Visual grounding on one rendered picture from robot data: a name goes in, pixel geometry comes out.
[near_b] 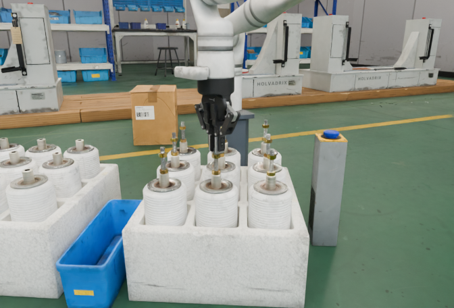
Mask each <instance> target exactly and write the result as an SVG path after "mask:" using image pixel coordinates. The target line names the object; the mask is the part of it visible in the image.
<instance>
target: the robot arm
mask: <svg viewBox="0 0 454 308"><path fill-rule="evenodd" d="M237 1H240V0H190V2H191V7H192V11H193V15H194V19H195V22H196V25H197V42H198V56H197V66H195V67H185V66H176V67H175V68H174V75H175V77H179V78H186V79H191V80H197V91H198V93H199V94H201V95H202V98H201V102H200V103H198V104H195V110H196V112H197V116H198V119H199V122H200V125H201V128H202V129H203V130H206V133H207V134H208V145H209V150H210V151H211V152H213V149H214V152H215V153H216V154H220V153H223V152H224V150H225V136H226V135H229V134H232V132H233V130H234V128H235V126H236V124H237V122H238V119H239V118H240V116H241V112H242V66H243V58H244V49H245V33H246V32H250V31H253V30H257V29H259V28H261V27H263V26H265V25H266V24H268V23H270V22H271V21H272V20H274V19H275V18H277V17H278V16H279V15H280V14H282V13H284V12H285V11H286V10H288V9H290V8H292V7H294V6H296V5H297V4H299V3H301V2H303V1H304V0H247V1H245V2H244V3H243V4H242V5H241V6H240V7H239V8H237V9H236V10H235V11H233V12H232V13H231V14H230V15H228V16H226V17H225V18H221V17H220V13H219V11H218V5H221V4H227V3H234V2H237ZM220 120H221V121H220ZM205 123H206V124H205ZM220 126H222V128H221V130H220Z"/></svg>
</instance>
